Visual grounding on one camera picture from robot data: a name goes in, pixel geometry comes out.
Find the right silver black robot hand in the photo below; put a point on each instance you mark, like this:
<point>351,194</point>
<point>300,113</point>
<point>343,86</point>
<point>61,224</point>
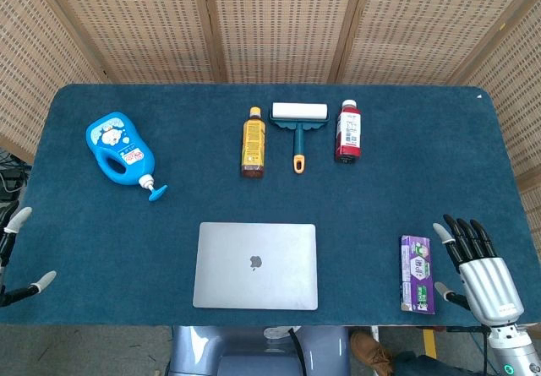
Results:
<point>486,283</point>

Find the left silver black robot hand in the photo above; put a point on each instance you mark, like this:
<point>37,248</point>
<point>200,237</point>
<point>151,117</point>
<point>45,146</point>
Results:
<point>17,219</point>

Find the silver laptop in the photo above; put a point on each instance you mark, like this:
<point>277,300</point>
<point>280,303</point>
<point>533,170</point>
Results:
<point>255,266</point>

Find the woven folding screen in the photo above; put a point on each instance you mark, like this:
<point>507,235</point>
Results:
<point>270,25</point>

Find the purple toothpaste box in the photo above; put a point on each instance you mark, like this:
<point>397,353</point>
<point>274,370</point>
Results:
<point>416,274</point>

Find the teal trouser leg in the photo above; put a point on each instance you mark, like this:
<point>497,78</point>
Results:
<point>427,365</point>

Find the blue detergent pump bottle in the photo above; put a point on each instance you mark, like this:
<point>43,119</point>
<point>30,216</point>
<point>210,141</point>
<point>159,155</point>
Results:
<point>118,150</point>

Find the brown boot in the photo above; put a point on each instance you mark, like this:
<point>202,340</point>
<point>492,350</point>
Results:
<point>372,350</point>

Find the red juice bottle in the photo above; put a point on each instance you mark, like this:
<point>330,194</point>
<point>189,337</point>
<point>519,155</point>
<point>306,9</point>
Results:
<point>348,133</point>

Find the blue table cloth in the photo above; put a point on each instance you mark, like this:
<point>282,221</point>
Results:
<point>270,198</point>

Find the blue-grey robot torso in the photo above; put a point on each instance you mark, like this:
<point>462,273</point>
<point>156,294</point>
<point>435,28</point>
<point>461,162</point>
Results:
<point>258,350</point>

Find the yellow label tea bottle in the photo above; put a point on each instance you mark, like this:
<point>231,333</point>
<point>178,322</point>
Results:
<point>253,143</point>

